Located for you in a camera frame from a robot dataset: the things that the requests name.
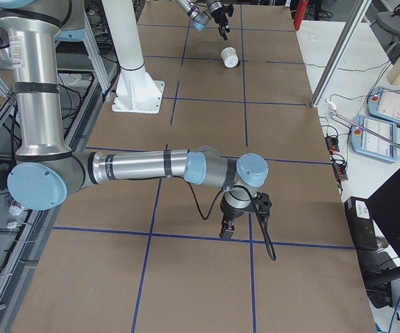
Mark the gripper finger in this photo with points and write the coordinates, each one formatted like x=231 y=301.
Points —
x=227 y=230
x=225 y=31
x=221 y=29

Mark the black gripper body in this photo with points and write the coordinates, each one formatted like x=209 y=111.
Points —
x=217 y=10
x=230 y=212

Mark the white mug with smiley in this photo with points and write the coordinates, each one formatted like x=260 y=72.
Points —
x=229 y=57

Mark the red cylinder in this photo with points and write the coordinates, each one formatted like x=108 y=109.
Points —
x=300 y=13

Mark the brown paper table cover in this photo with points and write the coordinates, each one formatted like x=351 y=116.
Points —
x=139 y=249

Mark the orange terminal block strip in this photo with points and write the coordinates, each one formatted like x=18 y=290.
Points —
x=338 y=162

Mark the black box device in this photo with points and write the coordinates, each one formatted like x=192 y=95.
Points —
x=360 y=224

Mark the near teach pendant tablet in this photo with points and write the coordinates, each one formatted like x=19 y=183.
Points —
x=370 y=145

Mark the teach pendant tablet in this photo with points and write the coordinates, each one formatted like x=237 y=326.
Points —
x=384 y=103
x=370 y=145

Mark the black monitor on stand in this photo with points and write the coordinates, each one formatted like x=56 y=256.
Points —
x=398 y=222

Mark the far teach pendant tablet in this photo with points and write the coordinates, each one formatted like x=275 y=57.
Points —
x=384 y=103

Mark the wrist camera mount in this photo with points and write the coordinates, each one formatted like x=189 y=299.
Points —
x=263 y=204

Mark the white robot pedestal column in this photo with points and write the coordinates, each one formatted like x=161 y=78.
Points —
x=136 y=91

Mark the aluminium frame post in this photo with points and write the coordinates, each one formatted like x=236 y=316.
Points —
x=350 y=27

